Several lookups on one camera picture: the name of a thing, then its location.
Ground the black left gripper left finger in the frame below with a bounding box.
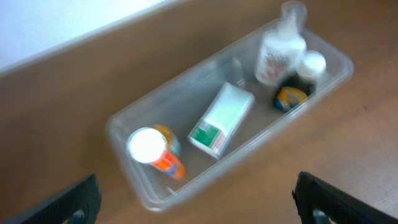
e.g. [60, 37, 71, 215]
[2, 174, 102, 224]

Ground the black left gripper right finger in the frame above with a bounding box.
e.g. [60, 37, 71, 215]
[292, 171, 397, 224]

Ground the orange tube white cap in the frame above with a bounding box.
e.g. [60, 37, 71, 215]
[126, 127, 185, 180]

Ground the dark bottle white cap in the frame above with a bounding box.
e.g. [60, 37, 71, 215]
[272, 50, 326, 112]

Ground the white green medicine box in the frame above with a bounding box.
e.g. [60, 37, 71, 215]
[188, 82, 255, 159]

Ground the white plastic bottle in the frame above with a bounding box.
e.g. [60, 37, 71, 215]
[254, 1, 307, 86]

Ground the small jar gold lid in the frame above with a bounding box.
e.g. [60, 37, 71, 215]
[153, 124, 181, 157]

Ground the clear plastic container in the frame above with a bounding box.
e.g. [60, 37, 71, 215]
[107, 21, 354, 212]

